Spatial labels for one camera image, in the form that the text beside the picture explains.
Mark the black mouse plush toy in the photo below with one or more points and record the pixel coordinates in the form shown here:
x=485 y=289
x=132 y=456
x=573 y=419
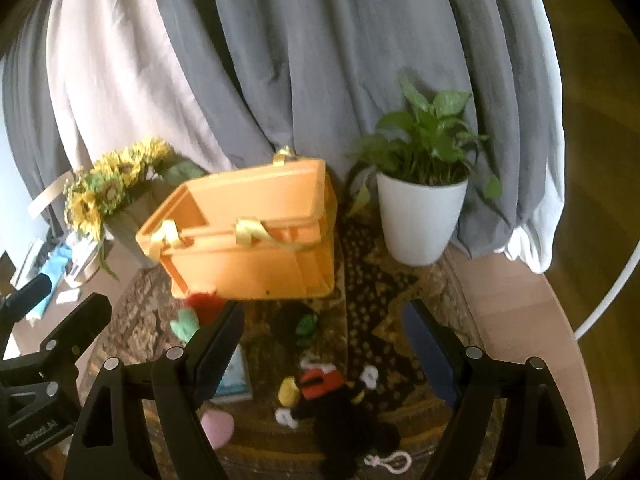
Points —
x=345 y=415

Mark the orange storage box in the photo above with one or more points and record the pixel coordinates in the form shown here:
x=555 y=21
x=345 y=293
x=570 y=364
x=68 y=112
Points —
x=250 y=265

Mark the blue cloth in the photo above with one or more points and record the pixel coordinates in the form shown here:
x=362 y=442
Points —
x=52 y=267

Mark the grey vase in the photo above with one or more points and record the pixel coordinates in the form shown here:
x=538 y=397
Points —
x=132 y=230

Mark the pink plush toy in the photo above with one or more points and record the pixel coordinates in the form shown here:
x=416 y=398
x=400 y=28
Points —
x=218 y=427

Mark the grey curtain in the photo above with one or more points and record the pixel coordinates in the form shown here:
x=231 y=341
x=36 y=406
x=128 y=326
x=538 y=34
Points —
x=325 y=60

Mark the beige curtain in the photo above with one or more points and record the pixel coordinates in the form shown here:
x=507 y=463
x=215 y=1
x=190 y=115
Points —
x=120 y=70

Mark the yellow sunflower bouquet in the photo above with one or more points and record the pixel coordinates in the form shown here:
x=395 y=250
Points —
x=107 y=185

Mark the red plush toy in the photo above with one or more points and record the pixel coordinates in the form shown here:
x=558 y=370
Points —
x=202 y=307

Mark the light blue book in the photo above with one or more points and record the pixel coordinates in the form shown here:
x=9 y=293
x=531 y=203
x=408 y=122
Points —
x=235 y=375

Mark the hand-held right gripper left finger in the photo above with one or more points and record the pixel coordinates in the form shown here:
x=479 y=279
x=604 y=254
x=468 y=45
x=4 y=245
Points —
x=221 y=355

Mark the green plush toy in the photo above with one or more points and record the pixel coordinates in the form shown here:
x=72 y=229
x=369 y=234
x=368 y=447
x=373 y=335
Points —
x=306 y=327

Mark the patterned brown rug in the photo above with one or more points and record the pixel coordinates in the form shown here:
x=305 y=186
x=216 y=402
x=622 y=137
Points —
x=370 y=280

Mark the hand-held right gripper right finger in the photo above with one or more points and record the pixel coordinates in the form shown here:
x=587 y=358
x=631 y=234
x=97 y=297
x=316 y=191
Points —
x=429 y=350

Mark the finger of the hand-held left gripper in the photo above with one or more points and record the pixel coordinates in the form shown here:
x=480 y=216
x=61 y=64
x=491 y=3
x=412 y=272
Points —
x=30 y=294
x=80 y=322

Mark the white paper strip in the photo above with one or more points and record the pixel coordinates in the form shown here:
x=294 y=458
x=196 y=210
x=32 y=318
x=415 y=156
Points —
x=46 y=200

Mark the green plant in white pot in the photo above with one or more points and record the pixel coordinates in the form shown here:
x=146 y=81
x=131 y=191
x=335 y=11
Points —
x=422 y=210

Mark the white sheer curtain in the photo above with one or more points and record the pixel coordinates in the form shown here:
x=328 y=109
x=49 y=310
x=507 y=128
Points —
x=530 y=240

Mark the white tube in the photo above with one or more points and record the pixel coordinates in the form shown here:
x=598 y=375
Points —
x=627 y=280

